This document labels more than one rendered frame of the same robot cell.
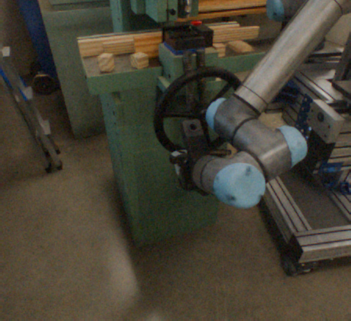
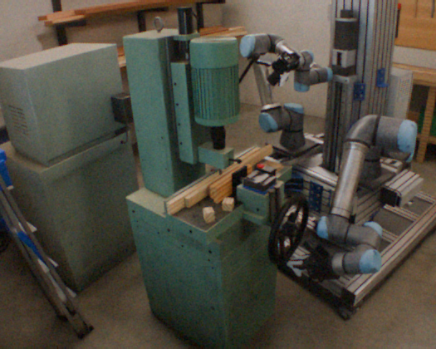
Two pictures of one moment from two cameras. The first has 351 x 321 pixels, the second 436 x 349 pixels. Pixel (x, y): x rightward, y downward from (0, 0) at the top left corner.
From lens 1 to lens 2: 0.87 m
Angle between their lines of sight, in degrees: 26
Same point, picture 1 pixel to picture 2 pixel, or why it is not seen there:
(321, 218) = not seen: hidden behind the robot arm
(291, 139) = (376, 228)
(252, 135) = (358, 233)
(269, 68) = (347, 194)
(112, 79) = (218, 226)
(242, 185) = (375, 260)
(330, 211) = not seen: hidden behind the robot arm
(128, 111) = (226, 246)
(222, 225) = (280, 311)
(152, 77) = (239, 213)
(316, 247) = (361, 288)
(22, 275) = not seen: outside the picture
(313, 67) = (302, 158)
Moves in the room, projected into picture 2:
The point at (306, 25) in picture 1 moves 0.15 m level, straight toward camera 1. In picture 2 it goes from (355, 166) to (374, 188)
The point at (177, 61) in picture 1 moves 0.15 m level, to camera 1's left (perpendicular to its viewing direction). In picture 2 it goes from (266, 199) to (232, 211)
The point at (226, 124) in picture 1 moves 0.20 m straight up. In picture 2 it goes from (338, 232) to (345, 181)
